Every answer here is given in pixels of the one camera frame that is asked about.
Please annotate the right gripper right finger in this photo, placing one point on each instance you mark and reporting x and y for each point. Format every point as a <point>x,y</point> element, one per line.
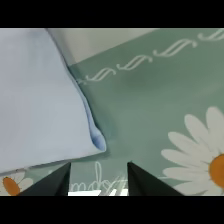
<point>145,185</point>

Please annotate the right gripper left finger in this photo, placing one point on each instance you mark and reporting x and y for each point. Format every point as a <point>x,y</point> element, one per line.
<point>55,184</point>

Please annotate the light blue shirt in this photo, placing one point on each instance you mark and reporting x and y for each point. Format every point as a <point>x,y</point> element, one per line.
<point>36,100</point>

